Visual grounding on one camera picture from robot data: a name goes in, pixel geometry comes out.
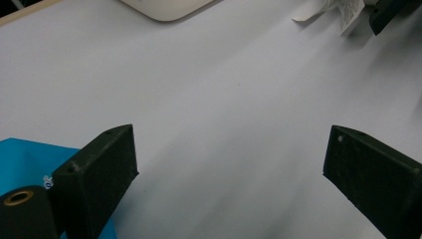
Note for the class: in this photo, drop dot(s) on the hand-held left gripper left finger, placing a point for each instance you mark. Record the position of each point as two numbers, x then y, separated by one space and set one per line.
96 179

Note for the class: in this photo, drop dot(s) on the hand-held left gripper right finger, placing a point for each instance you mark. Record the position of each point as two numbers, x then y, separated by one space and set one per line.
375 179

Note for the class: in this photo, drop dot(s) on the white wet wipe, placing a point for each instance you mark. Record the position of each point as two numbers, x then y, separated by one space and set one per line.
348 11

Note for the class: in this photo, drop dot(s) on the blue wet wipes pack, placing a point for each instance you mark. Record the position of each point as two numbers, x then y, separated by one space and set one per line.
23 162

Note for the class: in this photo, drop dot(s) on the wooden table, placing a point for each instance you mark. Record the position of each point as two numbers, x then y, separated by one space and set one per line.
20 15

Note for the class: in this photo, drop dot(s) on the white plastic bin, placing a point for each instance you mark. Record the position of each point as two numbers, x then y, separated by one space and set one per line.
166 8

